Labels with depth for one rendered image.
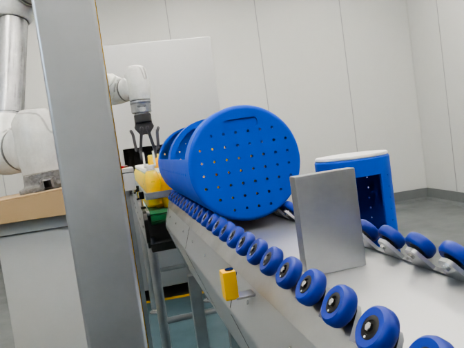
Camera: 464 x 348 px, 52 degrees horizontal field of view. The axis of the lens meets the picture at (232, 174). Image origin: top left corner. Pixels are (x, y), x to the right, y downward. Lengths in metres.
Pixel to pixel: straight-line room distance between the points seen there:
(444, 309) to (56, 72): 0.49
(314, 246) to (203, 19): 5.87
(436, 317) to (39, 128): 1.37
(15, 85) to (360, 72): 5.49
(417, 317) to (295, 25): 6.24
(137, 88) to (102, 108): 1.61
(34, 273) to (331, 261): 1.10
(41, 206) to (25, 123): 0.30
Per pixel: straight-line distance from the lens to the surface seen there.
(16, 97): 1.91
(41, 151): 1.66
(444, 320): 0.58
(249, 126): 1.18
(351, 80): 6.81
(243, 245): 0.85
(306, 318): 0.60
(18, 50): 1.98
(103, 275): 0.52
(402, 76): 7.11
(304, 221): 0.74
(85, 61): 0.52
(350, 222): 0.77
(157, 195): 2.12
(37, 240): 1.62
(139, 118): 2.12
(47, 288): 1.65
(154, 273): 2.46
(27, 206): 1.56
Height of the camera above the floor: 1.15
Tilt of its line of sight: 4 degrees down
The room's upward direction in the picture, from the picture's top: 8 degrees counter-clockwise
